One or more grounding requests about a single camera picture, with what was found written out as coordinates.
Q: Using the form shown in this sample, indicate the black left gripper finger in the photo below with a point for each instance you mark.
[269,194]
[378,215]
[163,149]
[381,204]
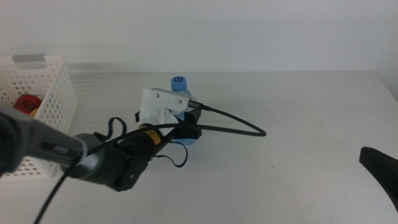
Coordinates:
[137,116]
[192,119]

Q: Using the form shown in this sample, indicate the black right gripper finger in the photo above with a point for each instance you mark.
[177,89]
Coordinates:
[385,171]

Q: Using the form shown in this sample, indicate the clear water bottle blue cap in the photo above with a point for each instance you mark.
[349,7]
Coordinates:
[178,83]

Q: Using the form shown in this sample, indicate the red cola can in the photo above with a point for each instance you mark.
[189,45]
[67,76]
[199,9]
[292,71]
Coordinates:
[26,102]

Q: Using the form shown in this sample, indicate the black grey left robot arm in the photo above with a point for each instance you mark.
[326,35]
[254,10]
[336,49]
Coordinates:
[93,161]

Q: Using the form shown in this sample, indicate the white perforated plastic basket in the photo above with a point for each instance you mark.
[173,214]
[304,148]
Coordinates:
[62,99]

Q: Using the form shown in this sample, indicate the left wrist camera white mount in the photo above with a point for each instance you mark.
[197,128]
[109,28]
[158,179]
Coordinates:
[161,99]

